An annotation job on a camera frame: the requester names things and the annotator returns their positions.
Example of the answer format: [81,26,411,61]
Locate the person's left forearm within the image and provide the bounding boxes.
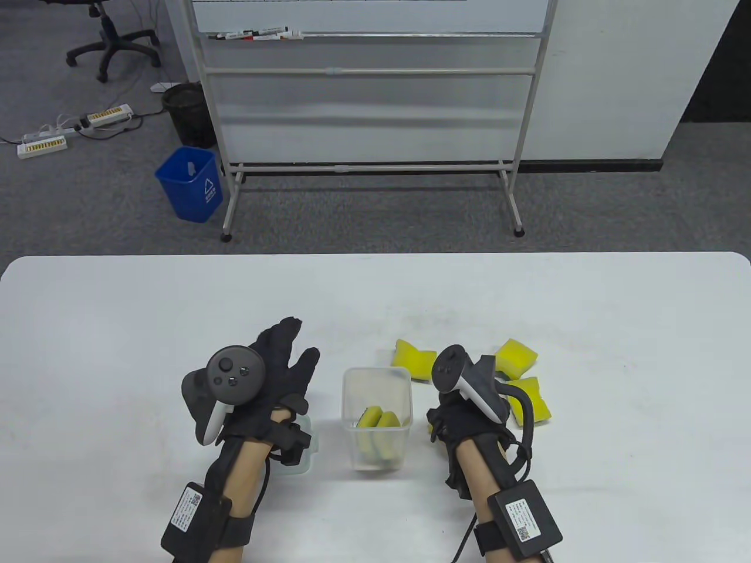
[202,437,276,563]

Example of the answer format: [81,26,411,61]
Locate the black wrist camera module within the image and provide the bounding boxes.
[271,422,313,468]

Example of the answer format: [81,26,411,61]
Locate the black forearm strap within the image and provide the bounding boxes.
[226,509,257,551]
[473,519,499,558]

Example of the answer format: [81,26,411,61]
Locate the black forearm sensor box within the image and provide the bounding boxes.
[487,480,564,558]
[160,482,232,562]

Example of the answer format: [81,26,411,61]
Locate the black floor cable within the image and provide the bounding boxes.
[75,114,144,140]

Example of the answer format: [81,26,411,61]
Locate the clear plastic airtight container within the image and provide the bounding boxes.
[342,367,414,472]

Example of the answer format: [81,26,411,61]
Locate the white power strip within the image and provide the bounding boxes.
[79,104,133,128]
[16,135,69,159]

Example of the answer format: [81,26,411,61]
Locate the person's right forearm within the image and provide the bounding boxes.
[446,437,529,563]

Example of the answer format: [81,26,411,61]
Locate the blue plastic bin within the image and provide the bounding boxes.
[155,147,224,223]

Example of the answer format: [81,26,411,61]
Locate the black door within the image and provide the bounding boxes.
[681,0,751,124]

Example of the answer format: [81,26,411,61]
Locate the whiteboard on metal stand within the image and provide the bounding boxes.
[189,0,561,242]

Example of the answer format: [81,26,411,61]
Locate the black office chair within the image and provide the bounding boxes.
[41,0,162,83]

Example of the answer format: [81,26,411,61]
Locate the grey handheld controller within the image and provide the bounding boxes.
[432,345,536,470]
[182,345,266,446]

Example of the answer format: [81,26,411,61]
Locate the clear container lid green seal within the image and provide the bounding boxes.
[273,415,322,477]

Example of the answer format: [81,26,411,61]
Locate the black glove cable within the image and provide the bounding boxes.
[449,513,477,563]
[255,457,272,517]

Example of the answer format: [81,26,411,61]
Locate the person's right hand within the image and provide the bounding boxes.
[427,392,517,453]

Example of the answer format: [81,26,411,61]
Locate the person's left hand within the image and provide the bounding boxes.
[220,317,322,439]

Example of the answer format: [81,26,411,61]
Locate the black mesh trash bin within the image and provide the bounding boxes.
[161,82,216,148]

